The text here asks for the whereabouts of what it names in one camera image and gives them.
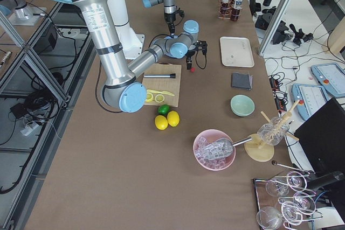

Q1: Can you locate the yellow lemon outer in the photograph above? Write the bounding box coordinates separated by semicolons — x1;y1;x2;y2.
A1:
155;115;168;130

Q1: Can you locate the steel ice scoop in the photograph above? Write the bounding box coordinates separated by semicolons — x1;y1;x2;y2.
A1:
213;137;252;159

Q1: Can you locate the lemon half slice lower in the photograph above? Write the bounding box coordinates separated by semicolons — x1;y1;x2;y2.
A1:
154;94;165;103

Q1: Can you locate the teach pendant far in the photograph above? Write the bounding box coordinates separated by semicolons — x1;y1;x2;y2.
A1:
310;62;344;98

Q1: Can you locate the yellow plastic knife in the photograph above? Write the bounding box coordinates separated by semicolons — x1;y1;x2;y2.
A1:
147;89;175;96

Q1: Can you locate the lemon half slice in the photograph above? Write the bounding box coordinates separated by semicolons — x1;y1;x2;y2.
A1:
145;92;154;102
154;94;165;103

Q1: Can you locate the lemon half slice upper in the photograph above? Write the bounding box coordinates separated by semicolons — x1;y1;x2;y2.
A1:
145;92;154;102

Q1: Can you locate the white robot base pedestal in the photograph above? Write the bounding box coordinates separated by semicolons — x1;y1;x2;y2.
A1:
108;0;145;60

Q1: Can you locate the grey folded cloth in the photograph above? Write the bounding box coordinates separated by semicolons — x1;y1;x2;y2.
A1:
231;72;253;90

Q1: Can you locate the copper wire bottle rack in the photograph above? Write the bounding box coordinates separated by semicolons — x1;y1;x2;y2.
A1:
218;0;235;19

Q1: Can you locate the teach pendant near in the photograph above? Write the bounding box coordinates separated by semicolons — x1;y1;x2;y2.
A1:
291;83;330;121

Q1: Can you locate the wooden cutting board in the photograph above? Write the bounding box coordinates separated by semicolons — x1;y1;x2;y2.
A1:
142;64;182;107

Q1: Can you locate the wine glass rack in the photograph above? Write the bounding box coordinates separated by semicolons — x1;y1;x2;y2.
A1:
253;170;323;229

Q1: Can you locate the green bowl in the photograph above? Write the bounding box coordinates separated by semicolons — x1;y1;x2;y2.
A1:
230;95;255;117

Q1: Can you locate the dark drink bottle middle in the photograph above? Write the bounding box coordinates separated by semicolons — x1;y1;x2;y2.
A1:
231;0;243;22

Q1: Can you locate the yellow lemon near lime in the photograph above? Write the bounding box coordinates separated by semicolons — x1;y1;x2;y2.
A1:
167;111;180;127

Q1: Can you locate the green lime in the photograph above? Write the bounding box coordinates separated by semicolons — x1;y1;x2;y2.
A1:
157;104;170;115

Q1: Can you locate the wooden cup tree stand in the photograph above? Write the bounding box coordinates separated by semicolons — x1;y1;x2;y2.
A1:
244;100;303;162

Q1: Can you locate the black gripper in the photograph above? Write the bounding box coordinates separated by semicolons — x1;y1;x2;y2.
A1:
164;6;184;37
185;40;208;69

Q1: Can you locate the glass mug on stand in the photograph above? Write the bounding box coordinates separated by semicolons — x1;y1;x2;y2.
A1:
257;117;289;146

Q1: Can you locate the dark drink bottle top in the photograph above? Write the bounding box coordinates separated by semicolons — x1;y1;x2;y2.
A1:
220;0;230;17

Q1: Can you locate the teach pendant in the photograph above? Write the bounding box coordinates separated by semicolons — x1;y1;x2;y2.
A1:
291;83;330;121
310;62;344;98

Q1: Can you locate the pink bowl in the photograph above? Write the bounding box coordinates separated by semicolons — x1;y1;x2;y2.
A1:
193;129;236;171

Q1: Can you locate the dark drink bottle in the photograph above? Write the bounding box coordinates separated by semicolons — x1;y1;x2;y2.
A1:
231;0;243;22
220;0;230;17

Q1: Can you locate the cream rabbit tray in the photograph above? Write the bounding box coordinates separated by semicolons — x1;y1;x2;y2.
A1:
220;36;254;68

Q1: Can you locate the steel muddler black tip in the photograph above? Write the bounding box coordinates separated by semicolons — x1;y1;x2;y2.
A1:
143;73;176;79

